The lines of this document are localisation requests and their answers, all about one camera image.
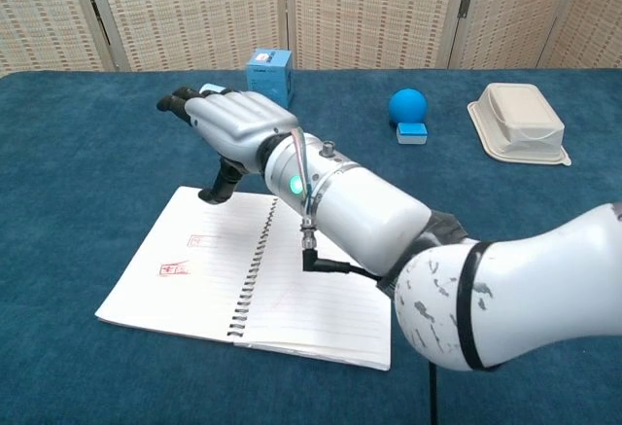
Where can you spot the black and silver right hand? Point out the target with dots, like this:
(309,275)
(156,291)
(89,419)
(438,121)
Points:
(238,123)

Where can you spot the kraft spiral notebook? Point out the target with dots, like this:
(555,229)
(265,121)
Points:
(194,274)

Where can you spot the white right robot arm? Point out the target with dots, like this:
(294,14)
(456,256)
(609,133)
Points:
(379,216)

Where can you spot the blue cardboard box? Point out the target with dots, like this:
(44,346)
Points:
(267,75)

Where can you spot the woven folding screen panel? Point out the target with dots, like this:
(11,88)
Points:
(374,11)
(194,11)
(593,11)
(520,11)
(44,11)

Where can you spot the blue table cloth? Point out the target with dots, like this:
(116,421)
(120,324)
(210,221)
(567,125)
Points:
(97,152)

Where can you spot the blue ball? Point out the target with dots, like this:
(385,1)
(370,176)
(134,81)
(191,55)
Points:
(408,106)

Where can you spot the small blue and white block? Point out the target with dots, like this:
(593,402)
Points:
(412,134)

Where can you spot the black screen hinge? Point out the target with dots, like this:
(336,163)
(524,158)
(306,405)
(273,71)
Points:
(465,7)

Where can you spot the beige takeaway food container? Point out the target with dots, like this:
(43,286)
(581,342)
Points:
(522,123)

